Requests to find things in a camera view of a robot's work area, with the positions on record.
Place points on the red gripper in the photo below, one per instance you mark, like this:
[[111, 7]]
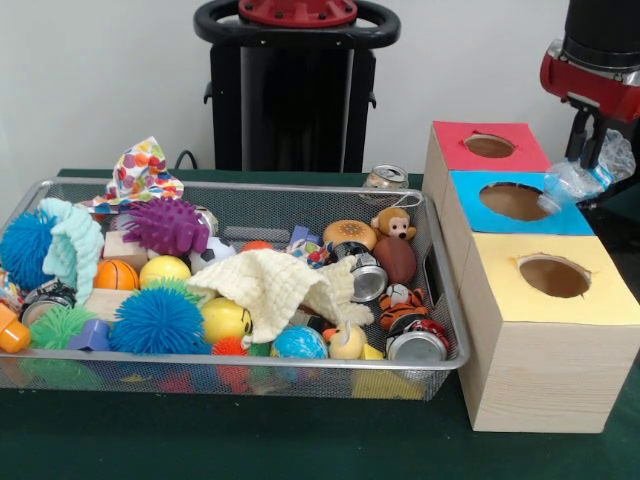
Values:
[[600, 92]]

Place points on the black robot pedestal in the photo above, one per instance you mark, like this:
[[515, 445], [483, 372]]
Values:
[[300, 100]]

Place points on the purple spiky ball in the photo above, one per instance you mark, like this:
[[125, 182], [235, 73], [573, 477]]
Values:
[[162, 225]]

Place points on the light teal cloth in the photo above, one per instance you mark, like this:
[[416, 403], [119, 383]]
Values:
[[70, 245]]

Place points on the toy hamburger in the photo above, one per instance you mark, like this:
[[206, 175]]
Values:
[[350, 234]]

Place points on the wooden box with three holes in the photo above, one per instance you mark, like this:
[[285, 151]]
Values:
[[550, 375]]

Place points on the dark green tablecloth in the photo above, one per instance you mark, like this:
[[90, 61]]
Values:
[[250, 440], [625, 200]]

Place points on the colourful dotted cloth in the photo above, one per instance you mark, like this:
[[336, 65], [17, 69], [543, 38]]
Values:
[[140, 175]]

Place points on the crushed clear plastic bottle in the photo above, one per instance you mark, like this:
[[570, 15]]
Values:
[[570, 185]]

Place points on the cream fluffy cloth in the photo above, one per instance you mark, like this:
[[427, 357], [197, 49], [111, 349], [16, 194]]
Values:
[[280, 290]]

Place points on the silver soda can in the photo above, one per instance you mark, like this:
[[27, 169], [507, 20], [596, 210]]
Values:
[[385, 176]]

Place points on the brown monkey plush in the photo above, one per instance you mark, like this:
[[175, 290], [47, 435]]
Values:
[[395, 225]]

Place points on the orange tiger plush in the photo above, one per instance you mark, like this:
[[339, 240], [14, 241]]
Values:
[[400, 305]]

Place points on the brown toy football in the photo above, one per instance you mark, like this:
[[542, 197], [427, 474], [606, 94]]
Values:
[[396, 260]]

